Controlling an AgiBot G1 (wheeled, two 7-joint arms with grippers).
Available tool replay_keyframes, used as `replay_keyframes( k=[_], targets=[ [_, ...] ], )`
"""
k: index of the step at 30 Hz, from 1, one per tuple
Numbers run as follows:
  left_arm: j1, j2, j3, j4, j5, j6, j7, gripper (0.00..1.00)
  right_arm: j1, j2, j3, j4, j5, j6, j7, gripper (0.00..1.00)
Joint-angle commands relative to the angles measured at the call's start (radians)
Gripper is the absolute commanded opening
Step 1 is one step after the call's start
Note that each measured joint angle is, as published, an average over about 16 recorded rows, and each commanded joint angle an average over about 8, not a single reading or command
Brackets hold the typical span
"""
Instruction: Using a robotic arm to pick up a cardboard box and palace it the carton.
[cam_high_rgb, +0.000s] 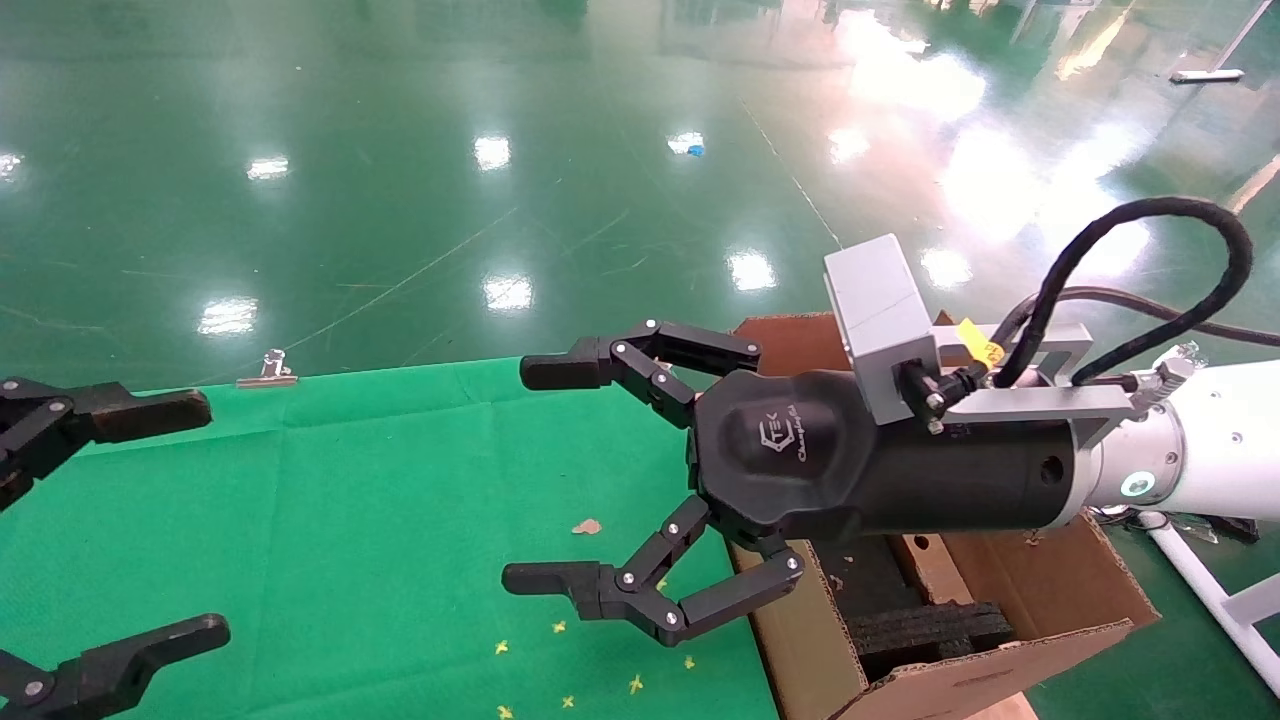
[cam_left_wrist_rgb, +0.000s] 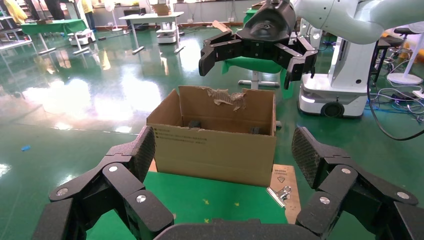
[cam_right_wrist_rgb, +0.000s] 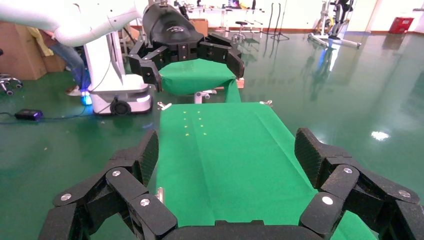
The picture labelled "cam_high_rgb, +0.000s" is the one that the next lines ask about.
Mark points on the small cardboard box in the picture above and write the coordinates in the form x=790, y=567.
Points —
x=940, y=572

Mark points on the white bar on floor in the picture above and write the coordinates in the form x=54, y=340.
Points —
x=1207, y=75

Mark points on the tan wooden strip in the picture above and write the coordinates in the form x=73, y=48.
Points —
x=1262, y=180

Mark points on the white tube frame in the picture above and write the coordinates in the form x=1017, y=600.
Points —
x=1200, y=582

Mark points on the black foam block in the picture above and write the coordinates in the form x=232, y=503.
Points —
x=930, y=630

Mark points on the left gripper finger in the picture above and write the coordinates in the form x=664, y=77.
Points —
x=130, y=412
x=110, y=675

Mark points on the green table cloth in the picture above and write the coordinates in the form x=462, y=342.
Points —
x=350, y=500

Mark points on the large open cardboard carton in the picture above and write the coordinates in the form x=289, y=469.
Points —
x=1050, y=590

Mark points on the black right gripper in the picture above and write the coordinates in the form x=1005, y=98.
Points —
x=800, y=460

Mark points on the metal binder clip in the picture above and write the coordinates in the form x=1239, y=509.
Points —
x=270, y=378

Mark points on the small cardboard scrap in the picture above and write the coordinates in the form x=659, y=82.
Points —
x=587, y=527

